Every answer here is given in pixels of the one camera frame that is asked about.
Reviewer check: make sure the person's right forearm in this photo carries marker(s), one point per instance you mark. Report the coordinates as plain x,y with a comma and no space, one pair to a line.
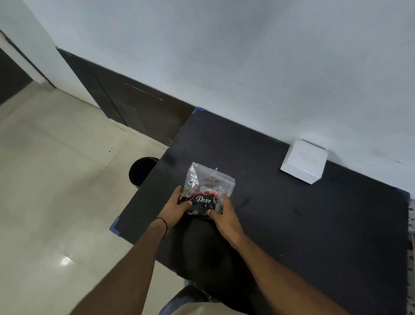
278,282

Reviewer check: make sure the black wristband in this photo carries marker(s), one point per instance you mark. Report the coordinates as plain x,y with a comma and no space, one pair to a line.
164,224

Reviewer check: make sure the person's left thumb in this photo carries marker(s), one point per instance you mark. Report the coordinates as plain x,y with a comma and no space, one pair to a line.
185,205

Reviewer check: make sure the blue tape corner piece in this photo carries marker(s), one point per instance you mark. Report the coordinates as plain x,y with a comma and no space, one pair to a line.
196,111
115,224

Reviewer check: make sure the patterned black white cloth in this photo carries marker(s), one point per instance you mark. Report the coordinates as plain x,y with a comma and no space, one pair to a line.
411,253

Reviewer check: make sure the clear plastic bag with dark packet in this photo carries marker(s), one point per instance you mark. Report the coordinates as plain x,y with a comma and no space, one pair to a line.
207,181

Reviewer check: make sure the person's left hand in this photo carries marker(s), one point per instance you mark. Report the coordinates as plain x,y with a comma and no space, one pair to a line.
170,211

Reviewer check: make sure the white tissue box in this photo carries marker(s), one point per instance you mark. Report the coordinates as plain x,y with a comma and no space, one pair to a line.
303,162

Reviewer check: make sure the dark brown wooden panel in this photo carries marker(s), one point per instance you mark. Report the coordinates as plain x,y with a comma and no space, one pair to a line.
136,103

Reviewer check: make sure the person's right hand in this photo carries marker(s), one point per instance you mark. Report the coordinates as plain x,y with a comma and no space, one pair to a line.
228,224

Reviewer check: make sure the person's black shirt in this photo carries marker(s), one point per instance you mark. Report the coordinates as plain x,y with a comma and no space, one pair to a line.
210,259

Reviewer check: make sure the person's blue jeans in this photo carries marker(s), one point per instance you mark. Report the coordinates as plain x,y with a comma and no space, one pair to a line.
183,300

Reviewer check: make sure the person's left forearm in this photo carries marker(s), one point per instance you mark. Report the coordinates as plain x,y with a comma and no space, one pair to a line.
129,272

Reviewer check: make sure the person's right thumb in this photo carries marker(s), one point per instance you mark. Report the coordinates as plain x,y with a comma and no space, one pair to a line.
214,215

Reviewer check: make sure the black waste bin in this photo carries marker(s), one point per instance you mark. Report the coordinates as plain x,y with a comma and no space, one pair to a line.
141,172

